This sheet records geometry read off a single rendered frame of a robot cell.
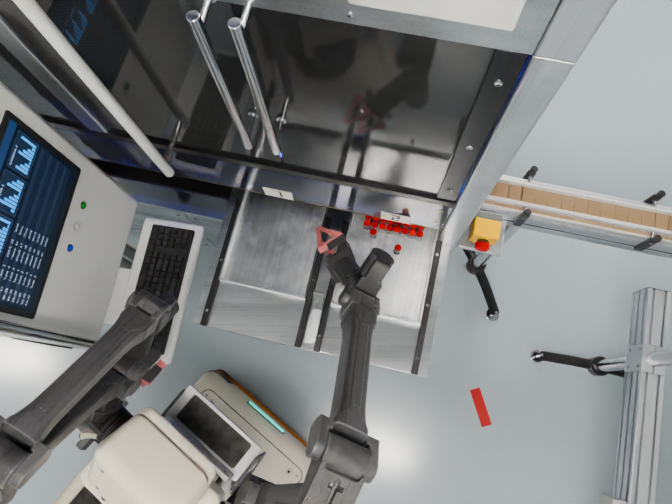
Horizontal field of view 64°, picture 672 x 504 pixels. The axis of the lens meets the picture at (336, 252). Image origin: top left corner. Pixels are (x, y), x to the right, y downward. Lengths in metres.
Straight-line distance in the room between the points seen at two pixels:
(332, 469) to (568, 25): 0.69
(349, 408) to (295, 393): 1.55
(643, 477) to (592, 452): 0.55
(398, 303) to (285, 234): 0.40
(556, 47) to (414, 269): 0.95
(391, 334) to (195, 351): 1.21
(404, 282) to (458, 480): 1.14
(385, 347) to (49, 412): 0.91
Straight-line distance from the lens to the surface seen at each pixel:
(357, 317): 1.09
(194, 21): 0.83
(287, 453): 2.20
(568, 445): 2.62
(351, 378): 0.97
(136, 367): 1.29
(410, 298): 1.60
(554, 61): 0.84
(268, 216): 1.68
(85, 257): 1.66
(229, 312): 1.63
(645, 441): 2.13
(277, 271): 1.63
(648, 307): 2.18
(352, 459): 0.88
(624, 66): 3.24
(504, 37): 0.80
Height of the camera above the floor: 2.45
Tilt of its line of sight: 75 degrees down
